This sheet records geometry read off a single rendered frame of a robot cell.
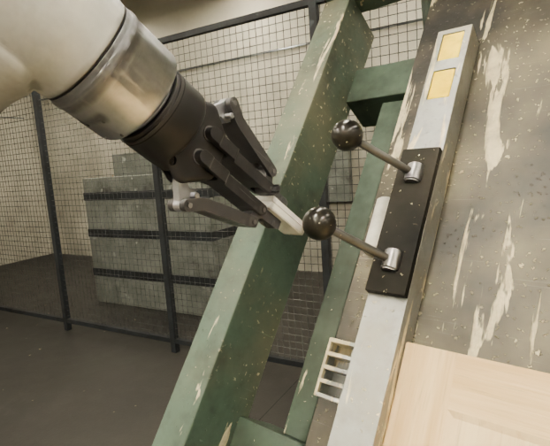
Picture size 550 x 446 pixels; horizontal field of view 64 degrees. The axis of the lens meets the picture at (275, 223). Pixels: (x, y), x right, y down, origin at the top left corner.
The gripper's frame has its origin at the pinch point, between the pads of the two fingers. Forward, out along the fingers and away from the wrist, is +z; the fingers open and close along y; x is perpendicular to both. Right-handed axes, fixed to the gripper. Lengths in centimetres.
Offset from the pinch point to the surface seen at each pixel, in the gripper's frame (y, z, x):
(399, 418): 16.3, 13.8, 13.3
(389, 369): 12.0, 11.7, 11.9
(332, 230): 0.7, 1.7, 6.5
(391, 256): -0.2, 9.6, 9.9
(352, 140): -10.8, 1.1, 5.8
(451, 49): -33.8, 11.7, 9.8
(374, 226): -5.3, 12.7, 5.0
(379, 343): 9.6, 11.7, 10.1
